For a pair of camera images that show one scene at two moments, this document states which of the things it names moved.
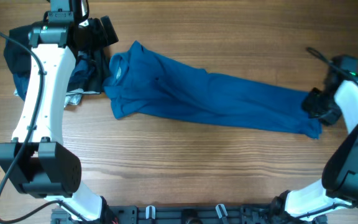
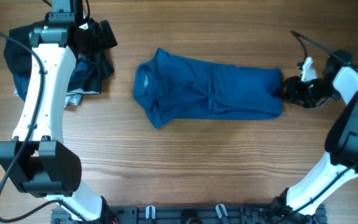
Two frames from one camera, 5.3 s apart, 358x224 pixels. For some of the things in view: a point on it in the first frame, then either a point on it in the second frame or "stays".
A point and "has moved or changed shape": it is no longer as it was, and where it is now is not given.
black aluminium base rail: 184,214 stays
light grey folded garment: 73,97 stays
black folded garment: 18,56 stays
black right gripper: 307,105 to 294,86
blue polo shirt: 138,79 has moved or changed shape
